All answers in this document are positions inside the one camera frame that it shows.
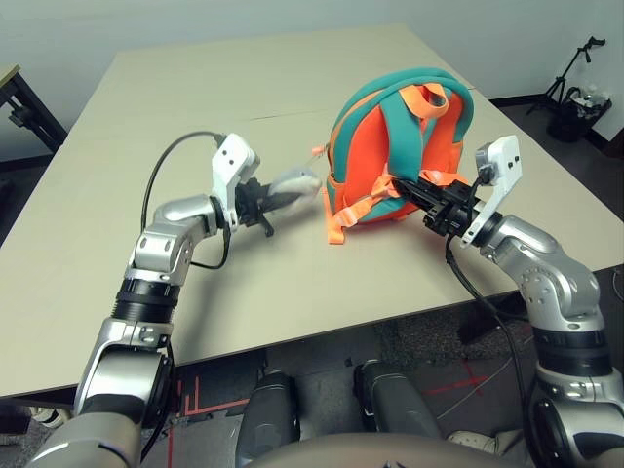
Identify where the dark speckled floor mat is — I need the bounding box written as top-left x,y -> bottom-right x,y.
374,311 -> 513,371

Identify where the grey robot leg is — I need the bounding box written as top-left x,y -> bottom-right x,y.
353,360 -> 443,440
236,370 -> 301,464

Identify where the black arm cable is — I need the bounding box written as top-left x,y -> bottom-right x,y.
446,236 -> 537,468
140,131 -> 230,272

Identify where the white clog shoe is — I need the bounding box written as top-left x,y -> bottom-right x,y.
448,428 -> 526,457

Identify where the grey white plush shark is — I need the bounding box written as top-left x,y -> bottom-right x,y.
265,165 -> 323,215

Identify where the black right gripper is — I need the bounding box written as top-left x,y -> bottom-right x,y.
395,179 -> 482,238

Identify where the grey robot right leg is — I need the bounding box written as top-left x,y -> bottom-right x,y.
353,360 -> 443,440

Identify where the grey robot left leg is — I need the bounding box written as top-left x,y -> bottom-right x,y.
236,370 -> 301,464

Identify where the teal orange backpack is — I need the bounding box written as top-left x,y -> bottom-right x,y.
311,66 -> 477,246

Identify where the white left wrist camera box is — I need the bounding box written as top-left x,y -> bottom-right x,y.
210,133 -> 259,230

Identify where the black framed side table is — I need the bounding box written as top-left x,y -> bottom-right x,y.
0,62 -> 67,157

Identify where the black bin with bottles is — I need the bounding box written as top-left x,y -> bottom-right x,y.
546,86 -> 613,143

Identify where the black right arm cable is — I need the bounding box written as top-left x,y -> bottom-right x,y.
446,236 -> 537,468

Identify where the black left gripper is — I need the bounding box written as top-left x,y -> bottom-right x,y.
236,177 -> 304,239

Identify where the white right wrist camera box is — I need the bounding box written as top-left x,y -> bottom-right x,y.
460,135 -> 522,245

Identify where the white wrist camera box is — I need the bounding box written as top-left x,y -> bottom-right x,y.
460,135 -> 522,245
210,133 -> 259,230

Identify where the black tripod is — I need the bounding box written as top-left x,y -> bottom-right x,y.
528,34 -> 608,116

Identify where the beige robot torso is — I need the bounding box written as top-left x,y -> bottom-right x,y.
248,433 -> 518,468

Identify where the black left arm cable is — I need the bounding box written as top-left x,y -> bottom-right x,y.
140,131 -> 230,272

